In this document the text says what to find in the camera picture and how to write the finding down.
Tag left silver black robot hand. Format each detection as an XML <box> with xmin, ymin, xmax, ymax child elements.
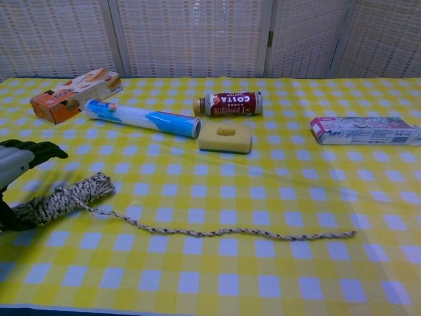
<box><xmin>0</xmin><ymin>139</ymin><xmax>69</xmax><ymax>231</ymax></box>

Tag braided rope bundle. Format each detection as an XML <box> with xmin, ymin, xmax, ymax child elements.
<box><xmin>11</xmin><ymin>172</ymin><xmax>358</xmax><ymax>242</ymax></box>

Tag blue white plastic wrap roll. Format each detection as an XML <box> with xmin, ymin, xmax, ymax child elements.
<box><xmin>84</xmin><ymin>98</ymin><xmax>201</xmax><ymax>139</ymax></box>

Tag yellow checkered tablecloth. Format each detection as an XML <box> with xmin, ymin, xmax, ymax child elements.
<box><xmin>0</xmin><ymin>77</ymin><xmax>421</xmax><ymax>316</ymax></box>

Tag orange biscuit box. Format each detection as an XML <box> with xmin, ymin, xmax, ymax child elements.
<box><xmin>29</xmin><ymin>68</ymin><xmax>124</xmax><ymax>125</ymax></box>

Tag tan rectangular tape holder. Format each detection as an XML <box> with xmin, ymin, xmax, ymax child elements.
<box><xmin>197</xmin><ymin>123</ymin><xmax>253</xmax><ymax>154</ymax></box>

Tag bamboo folding screen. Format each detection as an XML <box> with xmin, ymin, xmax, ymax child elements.
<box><xmin>0</xmin><ymin>0</ymin><xmax>421</xmax><ymax>83</ymax></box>

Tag Costa coffee bottle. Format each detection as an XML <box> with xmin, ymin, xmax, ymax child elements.
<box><xmin>193</xmin><ymin>92</ymin><xmax>263</xmax><ymax>117</ymax></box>

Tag floral long carton box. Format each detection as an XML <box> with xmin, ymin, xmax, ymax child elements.
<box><xmin>309</xmin><ymin>116</ymin><xmax>421</xmax><ymax>146</ymax></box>

